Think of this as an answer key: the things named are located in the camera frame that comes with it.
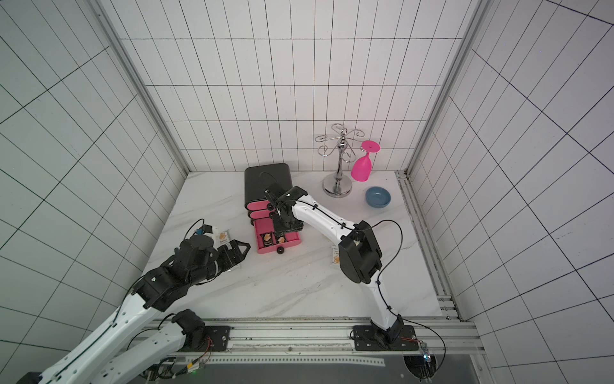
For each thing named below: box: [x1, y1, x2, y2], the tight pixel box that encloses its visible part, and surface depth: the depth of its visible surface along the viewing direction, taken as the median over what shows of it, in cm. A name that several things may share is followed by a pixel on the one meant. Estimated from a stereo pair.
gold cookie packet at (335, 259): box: [330, 243, 340, 266], surface depth 91 cm
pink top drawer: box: [247, 200, 270, 211], surface depth 90 cm
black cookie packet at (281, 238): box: [276, 232, 287, 244], surface depth 95 cm
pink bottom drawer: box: [254, 217, 302, 254], surface depth 95 cm
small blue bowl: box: [365, 186, 391, 209], surface depth 109 cm
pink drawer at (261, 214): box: [250, 209, 272, 220], surface depth 94 cm
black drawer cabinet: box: [243, 163, 293, 208], surface depth 102 cm
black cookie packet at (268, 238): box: [259, 232, 275, 245], surface depth 96 cm
